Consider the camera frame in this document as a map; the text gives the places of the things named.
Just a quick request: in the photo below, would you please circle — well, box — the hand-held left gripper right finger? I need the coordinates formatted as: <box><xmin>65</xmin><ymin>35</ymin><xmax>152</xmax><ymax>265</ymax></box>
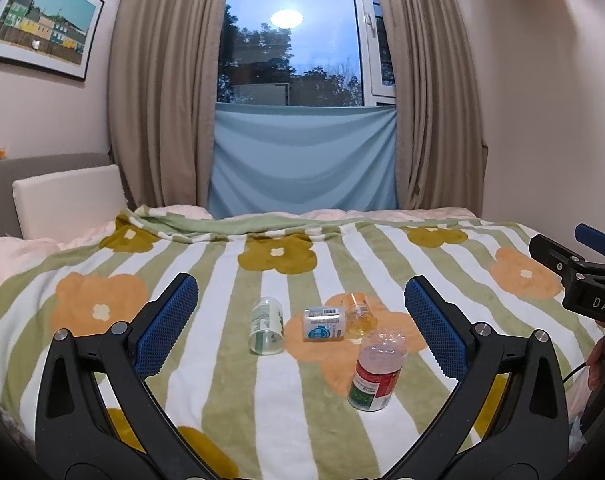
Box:
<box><xmin>405</xmin><ymin>275</ymin><xmax>570</xmax><ymax>480</ymax></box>

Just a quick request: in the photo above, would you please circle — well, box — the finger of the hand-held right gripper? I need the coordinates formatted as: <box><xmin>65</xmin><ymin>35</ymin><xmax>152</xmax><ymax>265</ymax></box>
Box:
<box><xmin>575</xmin><ymin>223</ymin><xmax>605</xmax><ymax>258</ymax></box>
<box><xmin>528</xmin><ymin>234</ymin><xmax>585</xmax><ymax>283</ymax></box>

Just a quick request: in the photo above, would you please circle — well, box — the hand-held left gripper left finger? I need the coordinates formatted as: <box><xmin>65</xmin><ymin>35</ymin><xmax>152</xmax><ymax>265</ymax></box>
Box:
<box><xmin>35</xmin><ymin>272</ymin><xmax>243</xmax><ymax>480</ymax></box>

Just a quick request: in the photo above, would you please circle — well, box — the white blue label cup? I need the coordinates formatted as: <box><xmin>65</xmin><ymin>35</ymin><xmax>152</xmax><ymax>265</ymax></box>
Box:
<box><xmin>302</xmin><ymin>306</ymin><xmax>347</xmax><ymax>343</ymax></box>

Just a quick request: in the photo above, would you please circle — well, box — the clear red green label cup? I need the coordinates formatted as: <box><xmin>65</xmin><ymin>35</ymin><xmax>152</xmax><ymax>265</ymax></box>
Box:
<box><xmin>347</xmin><ymin>327</ymin><xmax>408</xmax><ymax>413</ymax></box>

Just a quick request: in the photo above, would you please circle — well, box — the clear orange cup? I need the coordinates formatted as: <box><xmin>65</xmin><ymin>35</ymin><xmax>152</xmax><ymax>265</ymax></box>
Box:
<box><xmin>345</xmin><ymin>292</ymin><xmax>379</xmax><ymax>339</ymax></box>

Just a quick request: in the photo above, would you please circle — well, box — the person's right hand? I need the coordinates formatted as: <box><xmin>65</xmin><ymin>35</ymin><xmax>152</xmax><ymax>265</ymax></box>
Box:
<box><xmin>585</xmin><ymin>337</ymin><xmax>605</xmax><ymax>392</ymax></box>

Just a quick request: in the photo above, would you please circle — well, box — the striped floral blanket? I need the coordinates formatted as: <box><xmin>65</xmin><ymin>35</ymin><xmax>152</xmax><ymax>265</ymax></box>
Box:
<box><xmin>0</xmin><ymin>207</ymin><xmax>603</xmax><ymax>480</ymax></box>

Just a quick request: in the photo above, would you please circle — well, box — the white pillow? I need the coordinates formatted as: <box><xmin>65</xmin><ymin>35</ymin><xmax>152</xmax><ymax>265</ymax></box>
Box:
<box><xmin>12</xmin><ymin>164</ymin><xmax>130</xmax><ymax>241</ymax></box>

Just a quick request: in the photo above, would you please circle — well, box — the beige curtain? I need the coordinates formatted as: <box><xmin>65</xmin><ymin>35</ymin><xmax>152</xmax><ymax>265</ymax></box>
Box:
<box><xmin>372</xmin><ymin>0</ymin><xmax>489</xmax><ymax>212</ymax></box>
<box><xmin>107</xmin><ymin>0</ymin><xmax>233</xmax><ymax>211</ymax></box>

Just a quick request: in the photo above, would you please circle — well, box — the grey headboard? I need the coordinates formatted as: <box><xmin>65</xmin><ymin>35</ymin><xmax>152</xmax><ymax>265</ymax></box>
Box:
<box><xmin>0</xmin><ymin>152</ymin><xmax>116</xmax><ymax>244</ymax></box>

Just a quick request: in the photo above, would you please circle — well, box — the light blue cloth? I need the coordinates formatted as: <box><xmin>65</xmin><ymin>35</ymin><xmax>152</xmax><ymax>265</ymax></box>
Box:
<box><xmin>207</xmin><ymin>101</ymin><xmax>399</xmax><ymax>220</ymax></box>

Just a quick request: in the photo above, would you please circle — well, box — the window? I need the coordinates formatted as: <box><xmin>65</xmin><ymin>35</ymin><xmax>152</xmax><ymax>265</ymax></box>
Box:
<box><xmin>216</xmin><ymin>0</ymin><xmax>399</xmax><ymax>109</ymax></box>

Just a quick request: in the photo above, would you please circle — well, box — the framed houses picture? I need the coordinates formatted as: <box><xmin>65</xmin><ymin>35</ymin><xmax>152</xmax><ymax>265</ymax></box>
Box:
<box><xmin>0</xmin><ymin>0</ymin><xmax>106</xmax><ymax>82</ymax></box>

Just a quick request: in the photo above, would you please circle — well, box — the black cable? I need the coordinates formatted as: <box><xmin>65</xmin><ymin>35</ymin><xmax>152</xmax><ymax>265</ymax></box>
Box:
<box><xmin>561</xmin><ymin>361</ymin><xmax>590</xmax><ymax>387</ymax></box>

